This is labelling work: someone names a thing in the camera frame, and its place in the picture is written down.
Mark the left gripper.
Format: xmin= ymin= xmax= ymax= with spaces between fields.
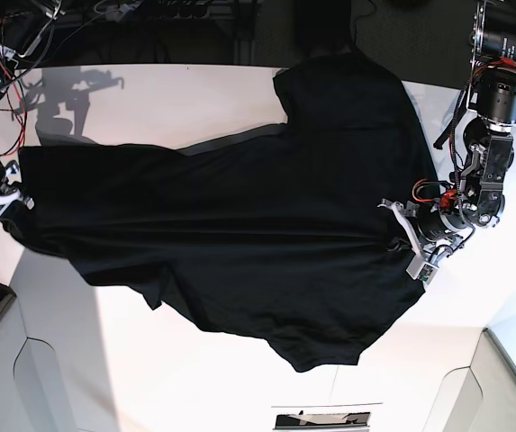
xmin=377 ymin=199 xmax=467 ymax=268

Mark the black t-shirt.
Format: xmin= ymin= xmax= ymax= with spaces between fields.
xmin=2 ymin=51 xmax=437 ymax=373

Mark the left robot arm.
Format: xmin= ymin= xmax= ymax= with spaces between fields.
xmin=380 ymin=1 xmax=516 ymax=283

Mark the printed paper sheet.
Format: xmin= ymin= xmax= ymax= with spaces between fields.
xmin=272 ymin=403 xmax=383 ymax=431

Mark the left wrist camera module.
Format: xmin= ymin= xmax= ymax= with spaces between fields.
xmin=406 ymin=255 xmax=439 ymax=284

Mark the left white mount panel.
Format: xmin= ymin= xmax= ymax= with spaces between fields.
xmin=0 ymin=294 xmax=78 ymax=432

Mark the white mount panel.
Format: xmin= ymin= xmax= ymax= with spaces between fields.
xmin=423 ymin=328 xmax=516 ymax=432
xmin=0 ymin=294 xmax=78 ymax=432

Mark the right white mount panel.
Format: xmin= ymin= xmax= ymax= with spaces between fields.
xmin=423 ymin=328 xmax=516 ymax=432

